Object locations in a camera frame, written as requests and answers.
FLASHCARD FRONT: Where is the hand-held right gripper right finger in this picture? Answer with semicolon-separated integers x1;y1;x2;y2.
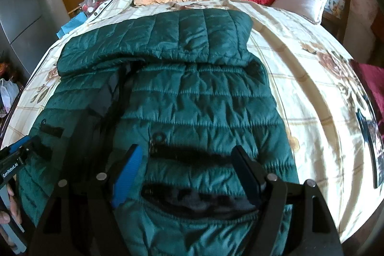
232;145;344;256

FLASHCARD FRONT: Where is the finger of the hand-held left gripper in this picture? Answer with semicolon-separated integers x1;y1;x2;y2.
7;135;41;159

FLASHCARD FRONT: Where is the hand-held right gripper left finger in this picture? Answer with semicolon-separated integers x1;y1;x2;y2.
30;144;144;256

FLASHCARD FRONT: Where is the dark green puffer jacket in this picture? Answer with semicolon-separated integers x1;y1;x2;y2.
16;8;300;256

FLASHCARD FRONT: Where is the person's left hand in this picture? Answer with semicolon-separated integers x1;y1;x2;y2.
0;182;23;253

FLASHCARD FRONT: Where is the white plastic bag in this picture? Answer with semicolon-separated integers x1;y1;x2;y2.
0;78;20;114

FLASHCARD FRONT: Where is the cream checked floral bed sheet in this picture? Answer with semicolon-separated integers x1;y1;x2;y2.
0;0;381;244

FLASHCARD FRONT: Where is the grey refrigerator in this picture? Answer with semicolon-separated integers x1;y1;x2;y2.
0;0;48;77

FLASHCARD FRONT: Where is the blue paper bag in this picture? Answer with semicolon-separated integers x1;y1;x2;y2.
56;12;87;38

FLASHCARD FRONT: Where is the dark red cloth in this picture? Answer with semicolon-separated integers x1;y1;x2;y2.
349;60;384;127

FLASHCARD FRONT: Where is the clear plastic bag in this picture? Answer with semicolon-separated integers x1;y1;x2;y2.
81;0;104;17

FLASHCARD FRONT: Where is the wooden chair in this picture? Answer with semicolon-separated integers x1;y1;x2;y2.
318;0;352;43

